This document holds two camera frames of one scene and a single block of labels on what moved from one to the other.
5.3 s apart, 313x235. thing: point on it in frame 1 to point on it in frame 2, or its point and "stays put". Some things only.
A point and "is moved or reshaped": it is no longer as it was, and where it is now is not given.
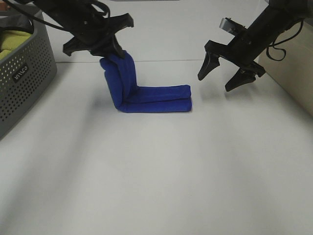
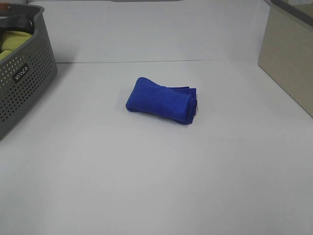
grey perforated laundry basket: (25, 74) stays put
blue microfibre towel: (121, 75) is moved or reshaped
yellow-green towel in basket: (11, 39) stays put
